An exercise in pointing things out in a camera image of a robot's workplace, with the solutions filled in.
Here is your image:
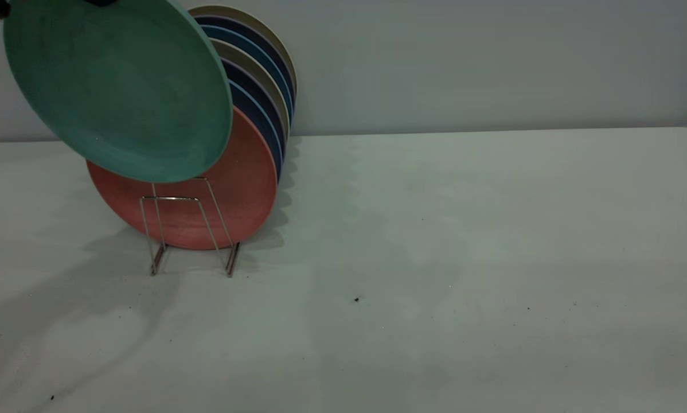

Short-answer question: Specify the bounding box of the green plate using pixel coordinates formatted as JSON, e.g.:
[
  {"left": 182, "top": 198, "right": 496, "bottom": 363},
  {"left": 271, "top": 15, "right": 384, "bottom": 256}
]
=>
[{"left": 3, "top": 0, "right": 233, "bottom": 184}]

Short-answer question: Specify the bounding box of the tan plate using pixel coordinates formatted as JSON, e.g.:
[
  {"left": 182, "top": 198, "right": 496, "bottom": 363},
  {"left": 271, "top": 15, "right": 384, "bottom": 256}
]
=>
[
  {"left": 188, "top": 5, "right": 298, "bottom": 104},
  {"left": 210, "top": 38, "right": 291, "bottom": 141}
]

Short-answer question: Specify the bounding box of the dark navy plate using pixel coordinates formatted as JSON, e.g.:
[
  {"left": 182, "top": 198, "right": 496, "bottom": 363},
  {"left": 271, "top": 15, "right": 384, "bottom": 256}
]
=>
[
  {"left": 193, "top": 15, "right": 296, "bottom": 115},
  {"left": 220, "top": 56, "right": 287, "bottom": 158}
]

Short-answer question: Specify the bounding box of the teal blue plate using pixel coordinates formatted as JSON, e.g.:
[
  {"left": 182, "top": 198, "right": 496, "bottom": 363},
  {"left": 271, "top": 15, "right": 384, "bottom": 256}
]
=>
[{"left": 200, "top": 25, "right": 294, "bottom": 124}]

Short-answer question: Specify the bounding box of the salmon red plate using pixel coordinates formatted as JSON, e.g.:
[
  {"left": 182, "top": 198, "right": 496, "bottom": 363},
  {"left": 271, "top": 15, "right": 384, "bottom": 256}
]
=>
[{"left": 87, "top": 106, "right": 278, "bottom": 251}]

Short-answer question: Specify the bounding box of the metal wire plate rack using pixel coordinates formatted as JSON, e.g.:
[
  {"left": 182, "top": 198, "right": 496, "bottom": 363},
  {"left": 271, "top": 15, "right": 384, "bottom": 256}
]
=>
[{"left": 139, "top": 176, "right": 241, "bottom": 278}]

